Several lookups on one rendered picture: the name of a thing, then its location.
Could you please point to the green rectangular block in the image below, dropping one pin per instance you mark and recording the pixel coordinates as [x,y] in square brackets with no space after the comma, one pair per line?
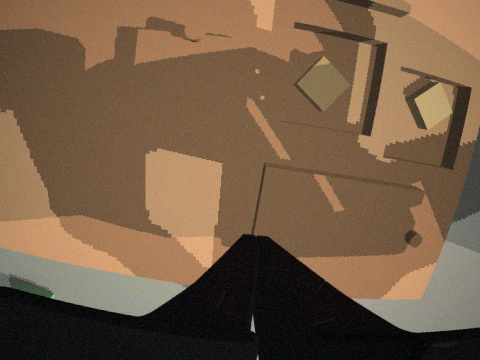
[34,290]

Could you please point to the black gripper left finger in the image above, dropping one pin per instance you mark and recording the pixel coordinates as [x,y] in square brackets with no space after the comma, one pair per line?
[211,320]

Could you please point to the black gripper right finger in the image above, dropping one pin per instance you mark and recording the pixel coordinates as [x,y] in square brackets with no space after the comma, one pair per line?
[299,316]

